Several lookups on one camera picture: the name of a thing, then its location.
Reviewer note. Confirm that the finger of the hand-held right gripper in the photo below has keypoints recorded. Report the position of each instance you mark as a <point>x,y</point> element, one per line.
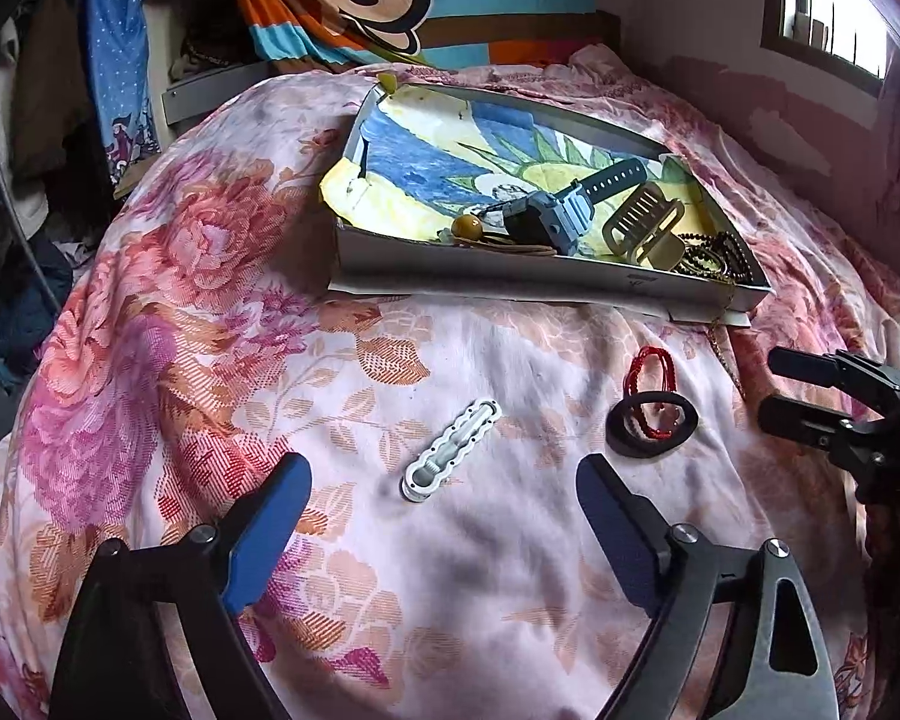
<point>802,416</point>
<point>810,367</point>

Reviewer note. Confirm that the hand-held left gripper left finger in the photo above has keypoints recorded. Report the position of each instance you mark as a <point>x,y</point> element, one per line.
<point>266,532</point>

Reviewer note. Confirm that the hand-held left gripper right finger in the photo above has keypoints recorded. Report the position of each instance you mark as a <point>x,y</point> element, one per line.
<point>619,525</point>

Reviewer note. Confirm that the white hair clip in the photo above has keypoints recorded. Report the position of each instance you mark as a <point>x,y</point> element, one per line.
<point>450,450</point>

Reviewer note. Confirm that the beige hair claw clip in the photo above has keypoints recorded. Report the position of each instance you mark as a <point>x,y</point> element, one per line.
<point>641,229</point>

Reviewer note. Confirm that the blue smartwatch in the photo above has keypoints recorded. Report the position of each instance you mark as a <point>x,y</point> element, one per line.
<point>562,202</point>

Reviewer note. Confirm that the cardboard box lid with drawing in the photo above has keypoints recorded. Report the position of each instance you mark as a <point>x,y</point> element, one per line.
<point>435,187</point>

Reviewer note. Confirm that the pile of dark clothes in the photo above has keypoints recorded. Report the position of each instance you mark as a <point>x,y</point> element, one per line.
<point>34,307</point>

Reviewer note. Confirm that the window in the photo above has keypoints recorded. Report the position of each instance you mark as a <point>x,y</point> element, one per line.
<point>832,7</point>

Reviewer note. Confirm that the hanging brown coat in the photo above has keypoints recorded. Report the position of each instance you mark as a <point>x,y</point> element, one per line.
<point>49,90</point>

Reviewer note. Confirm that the narrow blue dotted wardrobe curtain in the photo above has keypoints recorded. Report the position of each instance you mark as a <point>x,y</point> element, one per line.
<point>120,52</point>

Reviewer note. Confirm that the striped monkey blanket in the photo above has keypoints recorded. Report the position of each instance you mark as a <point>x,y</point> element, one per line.
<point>420,0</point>

